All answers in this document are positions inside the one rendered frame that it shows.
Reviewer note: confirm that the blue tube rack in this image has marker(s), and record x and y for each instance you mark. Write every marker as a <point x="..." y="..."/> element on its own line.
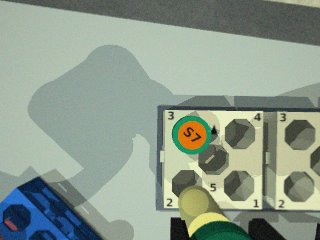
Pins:
<point x="28" y="198"/>

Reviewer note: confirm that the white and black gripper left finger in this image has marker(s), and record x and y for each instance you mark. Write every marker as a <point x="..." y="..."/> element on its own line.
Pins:
<point x="178" y="229"/>

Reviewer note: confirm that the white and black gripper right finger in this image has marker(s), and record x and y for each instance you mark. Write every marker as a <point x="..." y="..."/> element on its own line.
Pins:
<point x="260" y="229"/>

